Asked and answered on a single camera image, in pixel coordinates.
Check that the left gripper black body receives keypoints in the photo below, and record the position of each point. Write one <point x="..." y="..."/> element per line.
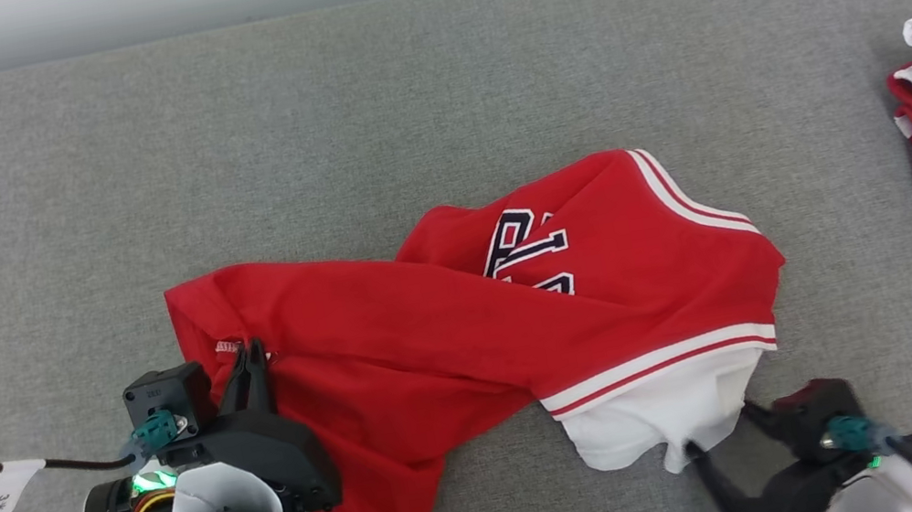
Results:
<point x="266" y="450"/>

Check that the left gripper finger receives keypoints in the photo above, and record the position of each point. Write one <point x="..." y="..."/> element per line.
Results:
<point x="238" y="390"/>
<point x="261" y="381"/>

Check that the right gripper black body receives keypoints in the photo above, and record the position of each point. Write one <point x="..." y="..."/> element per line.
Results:
<point x="793" y="501"/>

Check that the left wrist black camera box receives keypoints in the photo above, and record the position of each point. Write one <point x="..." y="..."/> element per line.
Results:
<point x="165" y="397"/>

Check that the red jersey with lettering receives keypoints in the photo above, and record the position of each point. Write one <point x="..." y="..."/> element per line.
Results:
<point x="432" y="334"/>

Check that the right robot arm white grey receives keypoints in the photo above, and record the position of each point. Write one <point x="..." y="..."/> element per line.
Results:
<point x="885" y="496"/>

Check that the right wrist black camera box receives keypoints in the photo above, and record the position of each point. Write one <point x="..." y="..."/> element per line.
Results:
<point x="815" y="409"/>

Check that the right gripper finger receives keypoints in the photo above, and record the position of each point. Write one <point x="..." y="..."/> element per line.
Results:
<point x="770" y="424"/>
<point x="717" y="486"/>

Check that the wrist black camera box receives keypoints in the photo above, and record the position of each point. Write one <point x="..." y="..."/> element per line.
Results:
<point x="165" y="397"/>
<point x="815" y="409"/>

